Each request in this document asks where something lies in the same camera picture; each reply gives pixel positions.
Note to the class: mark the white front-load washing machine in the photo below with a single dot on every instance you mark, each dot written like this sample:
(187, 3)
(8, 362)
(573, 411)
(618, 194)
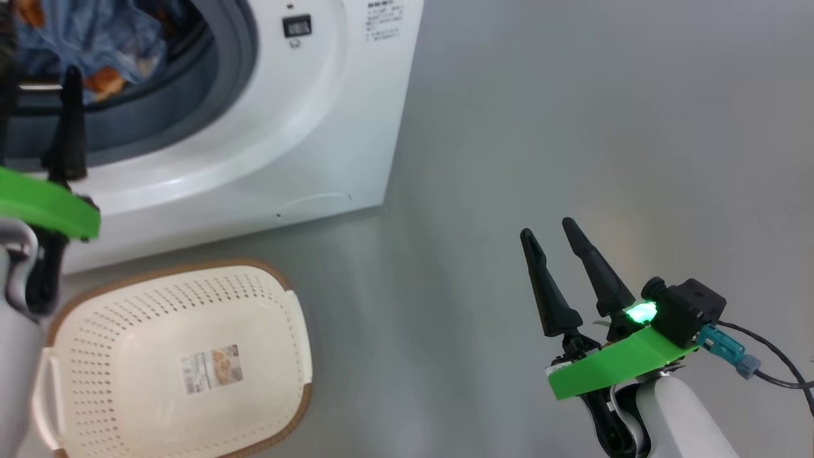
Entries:
(305, 140)

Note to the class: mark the paper label inside basket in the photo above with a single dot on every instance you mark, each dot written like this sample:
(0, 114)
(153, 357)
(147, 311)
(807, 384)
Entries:
(212, 369)

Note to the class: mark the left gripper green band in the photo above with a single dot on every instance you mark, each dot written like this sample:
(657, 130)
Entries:
(44, 203)

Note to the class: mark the cream laundry basket brown rim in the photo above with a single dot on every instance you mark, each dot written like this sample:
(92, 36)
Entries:
(146, 331)

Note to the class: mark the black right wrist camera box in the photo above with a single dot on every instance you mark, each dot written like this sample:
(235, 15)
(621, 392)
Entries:
(690, 312)

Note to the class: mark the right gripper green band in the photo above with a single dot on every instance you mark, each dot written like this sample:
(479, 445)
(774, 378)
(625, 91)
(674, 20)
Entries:
(617, 366)

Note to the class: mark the blue garment with orange print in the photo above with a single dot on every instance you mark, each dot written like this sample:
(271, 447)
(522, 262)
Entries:
(89, 32)

